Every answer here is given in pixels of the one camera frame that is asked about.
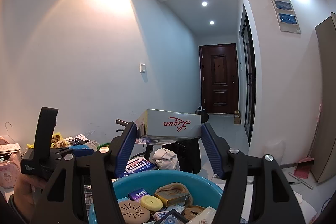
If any white Liqun cigarette carton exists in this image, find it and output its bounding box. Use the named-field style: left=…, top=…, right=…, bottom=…
left=135, top=109, right=202, bottom=140

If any person's left hand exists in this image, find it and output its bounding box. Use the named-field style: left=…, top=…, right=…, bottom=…
left=14, top=174, right=47, bottom=222

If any leopard plush toy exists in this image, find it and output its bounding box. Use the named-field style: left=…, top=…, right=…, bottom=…
left=51, top=132, right=70, bottom=148

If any blue wet wipes pack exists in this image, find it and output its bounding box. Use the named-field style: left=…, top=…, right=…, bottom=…
left=123, top=156, right=156, bottom=176

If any black electric scooter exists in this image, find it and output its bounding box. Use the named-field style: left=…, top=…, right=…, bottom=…
left=128, top=135, right=201, bottom=173

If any pink storage basket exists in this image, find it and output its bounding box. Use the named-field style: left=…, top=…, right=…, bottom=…
left=0, top=136, right=21, bottom=189

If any small cardboard box by door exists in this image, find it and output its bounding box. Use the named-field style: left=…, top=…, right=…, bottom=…
left=234, top=110, right=241, bottom=124

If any white crumpled cloth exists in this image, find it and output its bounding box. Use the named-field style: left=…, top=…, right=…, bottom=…
left=152, top=148, right=180, bottom=170

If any blue plastic basin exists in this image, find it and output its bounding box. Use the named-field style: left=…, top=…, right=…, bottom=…
left=88, top=169, right=224, bottom=224

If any purple blue small box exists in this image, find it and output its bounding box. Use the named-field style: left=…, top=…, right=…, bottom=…
left=127, top=188, right=149, bottom=202

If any tan knitted sock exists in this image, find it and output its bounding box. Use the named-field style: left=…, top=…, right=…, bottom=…
left=154, top=182, right=194, bottom=207

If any yellow round soap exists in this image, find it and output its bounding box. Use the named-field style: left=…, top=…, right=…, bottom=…
left=140, top=195, right=163, bottom=211

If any round tan vented disc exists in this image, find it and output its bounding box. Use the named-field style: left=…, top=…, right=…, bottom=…
left=118, top=200, right=151, bottom=224

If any dark brown entrance door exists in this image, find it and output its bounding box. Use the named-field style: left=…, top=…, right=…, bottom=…
left=199, top=44, right=239, bottom=114

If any black sliding glass door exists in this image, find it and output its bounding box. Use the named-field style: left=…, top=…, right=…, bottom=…
left=239, top=5, right=256, bottom=144

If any pink dustpan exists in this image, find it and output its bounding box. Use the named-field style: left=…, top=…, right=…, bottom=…
left=294, top=102, right=322, bottom=179

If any beige refrigerator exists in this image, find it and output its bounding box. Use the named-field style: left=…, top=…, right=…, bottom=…
left=311, top=12, right=335, bottom=183

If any grey electrical panel box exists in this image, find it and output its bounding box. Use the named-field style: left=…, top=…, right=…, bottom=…
left=271, top=0, right=301, bottom=35

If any white wire hanger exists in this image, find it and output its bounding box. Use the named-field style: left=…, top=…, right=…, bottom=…
left=3, top=121, right=27, bottom=156

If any white wall switch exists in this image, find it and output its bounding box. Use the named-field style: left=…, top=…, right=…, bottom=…
left=139, top=63, right=146, bottom=73

